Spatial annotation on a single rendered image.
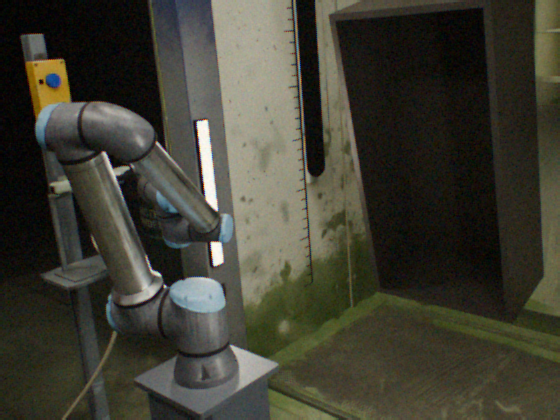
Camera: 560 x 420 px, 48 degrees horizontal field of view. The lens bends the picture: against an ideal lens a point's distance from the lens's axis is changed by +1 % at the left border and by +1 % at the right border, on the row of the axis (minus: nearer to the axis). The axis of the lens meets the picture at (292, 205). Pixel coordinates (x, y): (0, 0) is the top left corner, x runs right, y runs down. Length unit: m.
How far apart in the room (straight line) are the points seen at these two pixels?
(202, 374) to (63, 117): 0.79
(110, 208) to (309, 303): 1.79
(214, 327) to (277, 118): 1.37
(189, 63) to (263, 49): 0.42
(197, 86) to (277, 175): 0.62
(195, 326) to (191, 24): 1.28
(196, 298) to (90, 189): 0.41
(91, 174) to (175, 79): 1.06
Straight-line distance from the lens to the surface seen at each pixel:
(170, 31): 2.61
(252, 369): 1.92
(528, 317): 3.43
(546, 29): 3.33
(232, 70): 2.73
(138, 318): 1.87
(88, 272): 2.43
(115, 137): 1.53
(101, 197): 1.67
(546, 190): 3.56
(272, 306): 3.07
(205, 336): 1.81
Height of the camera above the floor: 1.58
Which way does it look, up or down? 15 degrees down
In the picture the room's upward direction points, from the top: 4 degrees counter-clockwise
